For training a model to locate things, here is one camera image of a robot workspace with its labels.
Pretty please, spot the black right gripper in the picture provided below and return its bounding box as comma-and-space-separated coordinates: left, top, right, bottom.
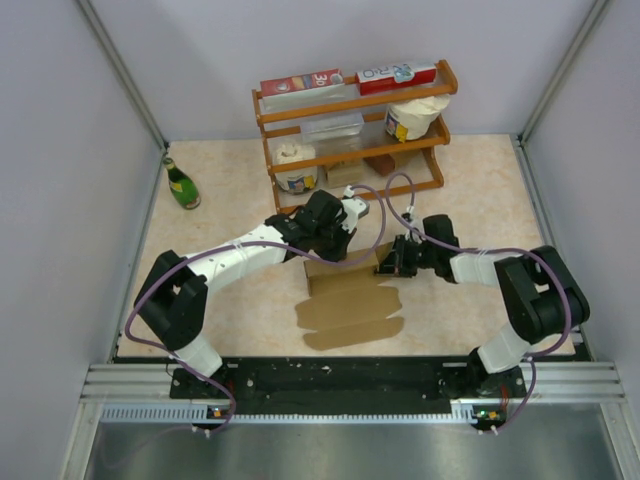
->
374, 234, 438, 277

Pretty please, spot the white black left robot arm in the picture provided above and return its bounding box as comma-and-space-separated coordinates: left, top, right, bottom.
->
134, 190, 369, 397

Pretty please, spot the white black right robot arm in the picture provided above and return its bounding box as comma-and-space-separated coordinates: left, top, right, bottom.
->
375, 214, 591, 396

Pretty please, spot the red foil wrap box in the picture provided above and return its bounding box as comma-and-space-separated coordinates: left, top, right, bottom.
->
260, 69, 345, 98

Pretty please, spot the red white toothpaste box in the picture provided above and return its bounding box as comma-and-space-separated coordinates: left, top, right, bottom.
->
355, 62, 437, 95

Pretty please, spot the white bag lower shelf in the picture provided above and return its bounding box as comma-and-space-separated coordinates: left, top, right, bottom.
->
274, 142, 319, 195

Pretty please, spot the white bag shelf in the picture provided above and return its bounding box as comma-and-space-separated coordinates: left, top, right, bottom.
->
384, 94, 450, 143
274, 142, 319, 195

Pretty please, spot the red brown brick block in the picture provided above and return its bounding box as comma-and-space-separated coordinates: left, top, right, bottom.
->
364, 153, 396, 177

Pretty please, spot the clear plastic container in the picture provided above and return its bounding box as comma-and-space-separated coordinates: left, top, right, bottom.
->
300, 112, 364, 143

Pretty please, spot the white bag upper shelf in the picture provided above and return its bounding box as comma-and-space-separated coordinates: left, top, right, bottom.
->
384, 94, 450, 143

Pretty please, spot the green glass bottle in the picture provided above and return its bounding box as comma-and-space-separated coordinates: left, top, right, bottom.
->
162, 156, 201, 210

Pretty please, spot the orange wooden shelf rack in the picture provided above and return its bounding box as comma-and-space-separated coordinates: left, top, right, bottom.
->
252, 59, 458, 213

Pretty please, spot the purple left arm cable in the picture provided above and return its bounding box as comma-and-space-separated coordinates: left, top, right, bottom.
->
123, 183, 387, 436

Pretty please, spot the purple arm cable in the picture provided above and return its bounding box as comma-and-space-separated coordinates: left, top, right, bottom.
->
123, 183, 387, 436
385, 172, 574, 434

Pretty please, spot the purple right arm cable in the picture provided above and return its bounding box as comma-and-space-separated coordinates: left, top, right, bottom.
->
385, 172, 574, 434

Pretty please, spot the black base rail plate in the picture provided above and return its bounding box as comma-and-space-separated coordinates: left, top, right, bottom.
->
106, 356, 601, 416

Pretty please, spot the aluminium frame rail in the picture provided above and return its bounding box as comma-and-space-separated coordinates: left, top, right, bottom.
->
80, 357, 625, 426

